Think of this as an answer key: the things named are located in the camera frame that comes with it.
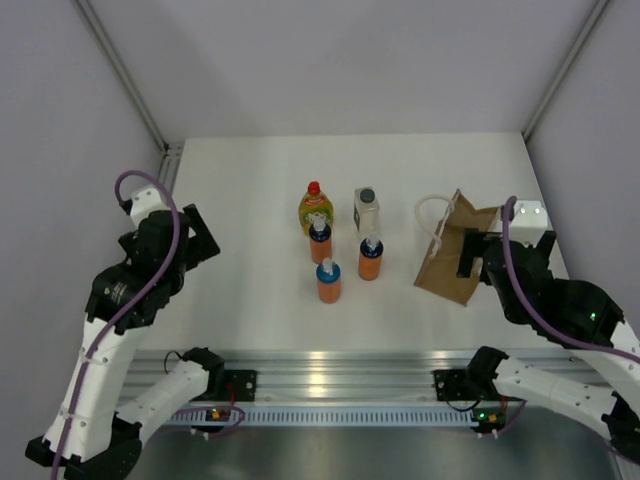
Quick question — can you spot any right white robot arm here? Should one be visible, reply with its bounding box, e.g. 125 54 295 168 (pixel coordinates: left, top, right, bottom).
457 196 639 462

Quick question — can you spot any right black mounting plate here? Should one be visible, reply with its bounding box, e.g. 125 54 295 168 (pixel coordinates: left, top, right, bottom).
432 368 477 403

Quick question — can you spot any black mounting plate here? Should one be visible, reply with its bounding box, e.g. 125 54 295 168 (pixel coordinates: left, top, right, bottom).
432 368 477 403
218 369 258 404

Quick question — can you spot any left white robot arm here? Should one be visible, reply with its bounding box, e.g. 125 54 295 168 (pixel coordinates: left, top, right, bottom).
25 185 226 479

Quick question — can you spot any white slotted cable duct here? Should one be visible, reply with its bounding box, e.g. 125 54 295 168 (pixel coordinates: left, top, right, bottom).
166 406 501 427

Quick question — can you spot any yellow dish soap bottle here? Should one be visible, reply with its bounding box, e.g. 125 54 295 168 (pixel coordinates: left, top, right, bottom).
298 181 334 236

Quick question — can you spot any aluminium frame rail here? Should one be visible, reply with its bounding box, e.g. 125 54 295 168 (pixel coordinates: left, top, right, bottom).
119 348 607 405

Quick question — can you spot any clear square bottle grey cap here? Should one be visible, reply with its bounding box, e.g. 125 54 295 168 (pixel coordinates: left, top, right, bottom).
353 187 380 240

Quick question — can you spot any orange pump bottle navy top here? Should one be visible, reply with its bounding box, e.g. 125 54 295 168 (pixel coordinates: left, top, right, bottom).
309 217 333 264

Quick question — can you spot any orange pump bottle blue top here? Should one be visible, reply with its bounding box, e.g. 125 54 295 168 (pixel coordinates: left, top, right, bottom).
316 258 341 304

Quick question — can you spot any orange pump bottle dark top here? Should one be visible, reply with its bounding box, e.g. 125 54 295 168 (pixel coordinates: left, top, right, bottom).
358 235 384 281

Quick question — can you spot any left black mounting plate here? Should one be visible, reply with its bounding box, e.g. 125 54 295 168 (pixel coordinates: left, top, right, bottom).
218 369 258 404

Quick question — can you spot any brown canvas tote bag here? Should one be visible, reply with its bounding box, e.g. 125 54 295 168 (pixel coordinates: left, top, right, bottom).
414 189 499 306

